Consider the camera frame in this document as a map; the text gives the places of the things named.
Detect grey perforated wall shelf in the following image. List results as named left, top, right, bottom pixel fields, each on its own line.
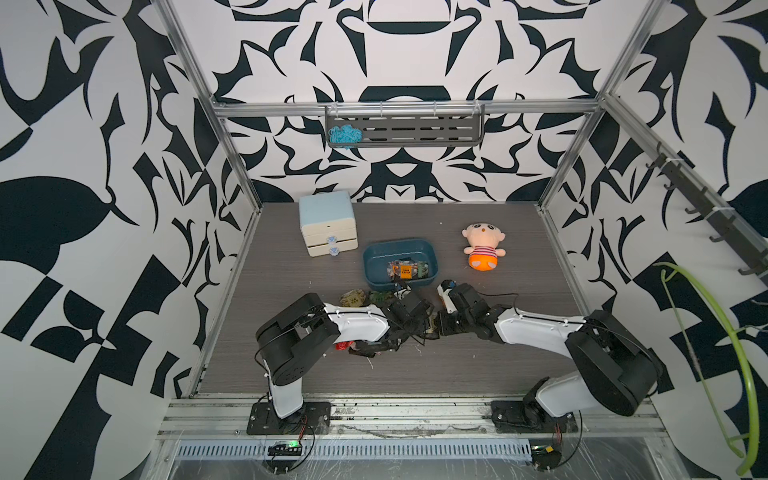
left=324, top=105, right=485, bottom=149

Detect yellow label tea bag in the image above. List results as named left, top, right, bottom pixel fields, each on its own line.
left=340, top=289, right=368, bottom=308

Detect black wall hook rail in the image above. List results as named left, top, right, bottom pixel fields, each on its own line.
left=646, top=141, right=767, bottom=284

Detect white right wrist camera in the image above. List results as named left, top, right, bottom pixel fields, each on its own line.
left=437, top=279, right=457, bottom=314

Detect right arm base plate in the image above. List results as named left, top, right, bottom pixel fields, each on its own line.
left=490, top=400, right=580, bottom=434

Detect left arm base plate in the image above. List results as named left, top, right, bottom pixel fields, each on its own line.
left=246, top=401, right=332, bottom=436

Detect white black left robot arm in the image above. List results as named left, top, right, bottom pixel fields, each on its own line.
left=254, top=290, right=436, bottom=420

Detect teal plastic storage box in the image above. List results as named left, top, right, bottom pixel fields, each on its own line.
left=363, top=238, right=439, bottom=291

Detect red foil tea bag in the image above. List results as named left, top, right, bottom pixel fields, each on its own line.
left=335, top=341, right=354, bottom=351

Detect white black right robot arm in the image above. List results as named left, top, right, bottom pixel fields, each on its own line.
left=437, top=280, right=665, bottom=421

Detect plush doll orange pants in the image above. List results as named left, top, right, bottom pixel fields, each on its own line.
left=462, top=223, right=506, bottom=272

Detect green label tea bag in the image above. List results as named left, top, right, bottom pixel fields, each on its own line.
left=368, top=291, right=395, bottom=305

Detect small blue cream drawer cabinet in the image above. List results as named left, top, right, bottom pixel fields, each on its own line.
left=299, top=191, right=358, bottom=257

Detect blue crumpled item on shelf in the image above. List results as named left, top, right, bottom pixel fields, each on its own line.
left=328, top=124, right=363, bottom=149

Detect green curved hose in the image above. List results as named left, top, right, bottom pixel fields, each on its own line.
left=655, top=261, right=761, bottom=476

